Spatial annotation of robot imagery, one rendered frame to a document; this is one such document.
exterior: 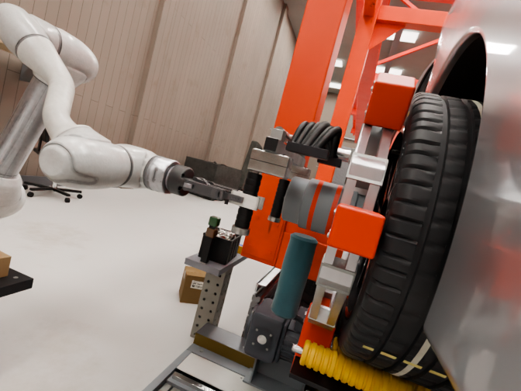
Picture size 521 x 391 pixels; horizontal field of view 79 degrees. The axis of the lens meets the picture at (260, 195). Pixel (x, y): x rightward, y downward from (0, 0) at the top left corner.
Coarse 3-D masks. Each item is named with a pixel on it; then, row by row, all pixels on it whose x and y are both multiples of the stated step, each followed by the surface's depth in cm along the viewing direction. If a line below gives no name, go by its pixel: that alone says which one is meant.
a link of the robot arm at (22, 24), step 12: (0, 12) 87; (12, 12) 88; (24, 12) 90; (0, 24) 87; (12, 24) 86; (24, 24) 87; (36, 24) 90; (48, 24) 96; (0, 36) 88; (12, 36) 86; (24, 36) 86; (48, 36) 93; (60, 36) 98; (12, 48) 87
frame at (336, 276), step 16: (368, 128) 65; (384, 128) 65; (384, 144) 61; (352, 160) 58; (368, 160) 58; (384, 160) 58; (352, 176) 58; (368, 176) 57; (384, 176) 57; (352, 192) 58; (368, 192) 57; (368, 208) 57; (352, 256) 58; (320, 272) 60; (336, 272) 59; (352, 272) 58; (320, 288) 62; (336, 288) 60; (320, 304) 67; (336, 304) 64; (320, 320) 73; (336, 320) 73
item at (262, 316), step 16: (256, 320) 114; (272, 320) 113; (288, 320) 118; (256, 336) 114; (272, 336) 113; (288, 336) 114; (336, 336) 115; (256, 352) 114; (272, 352) 113; (288, 352) 113; (256, 368) 127; (272, 368) 130; (288, 368) 128; (256, 384) 124; (272, 384) 126; (288, 384) 128; (304, 384) 118
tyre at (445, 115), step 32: (416, 96) 66; (448, 96) 67; (416, 128) 56; (448, 128) 55; (416, 160) 52; (448, 160) 51; (416, 192) 50; (448, 192) 49; (384, 224) 54; (416, 224) 50; (448, 224) 49; (384, 256) 51; (416, 256) 50; (384, 288) 52; (416, 288) 50; (352, 320) 61; (384, 320) 54; (416, 320) 51; (352, 352) 64; (384, 352) 58; (416, 352) 54; (448, 384) 57
